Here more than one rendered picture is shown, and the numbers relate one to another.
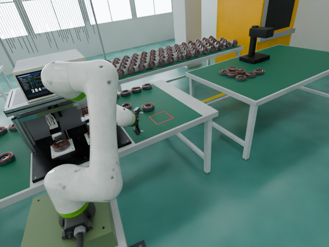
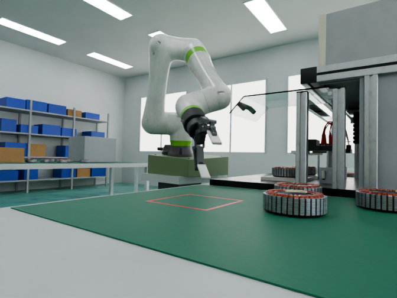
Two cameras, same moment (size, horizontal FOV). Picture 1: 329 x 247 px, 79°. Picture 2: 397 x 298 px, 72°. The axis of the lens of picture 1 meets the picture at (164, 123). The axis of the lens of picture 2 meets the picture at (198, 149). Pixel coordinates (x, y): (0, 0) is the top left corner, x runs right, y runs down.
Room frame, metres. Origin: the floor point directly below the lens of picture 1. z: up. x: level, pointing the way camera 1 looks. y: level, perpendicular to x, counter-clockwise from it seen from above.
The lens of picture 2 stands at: (1.99, -0.28, 0.85)
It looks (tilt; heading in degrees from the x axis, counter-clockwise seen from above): 2 degrees up; 151
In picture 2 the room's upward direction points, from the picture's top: 1 degrees clockwise
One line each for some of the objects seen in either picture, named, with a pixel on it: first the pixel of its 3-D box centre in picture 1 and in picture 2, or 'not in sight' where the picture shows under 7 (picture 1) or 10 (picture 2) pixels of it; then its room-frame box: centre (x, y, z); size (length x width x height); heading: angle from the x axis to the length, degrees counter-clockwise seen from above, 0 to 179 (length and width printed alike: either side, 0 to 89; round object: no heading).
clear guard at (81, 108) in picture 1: (94, 102); (285, 107); (1.29, 0.47, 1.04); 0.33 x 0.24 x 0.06; 26
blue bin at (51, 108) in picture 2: not in sight; (52, 110); (-5.39, -0.12, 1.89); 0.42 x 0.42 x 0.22; 26
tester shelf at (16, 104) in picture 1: (59, 88); (390, 92); (1.49, 0.77, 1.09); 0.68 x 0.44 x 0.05; 116
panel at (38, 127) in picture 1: (68, 111); (368, 141); (1.43, 0.75, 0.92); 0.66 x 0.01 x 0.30; 116
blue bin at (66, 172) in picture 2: not in sight; (64, 172); (-5.53, 0.18, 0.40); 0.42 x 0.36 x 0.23; 26
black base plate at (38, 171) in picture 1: (80, 142); (299, 181); (1.22, 0.64, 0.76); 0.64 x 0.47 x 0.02; 116
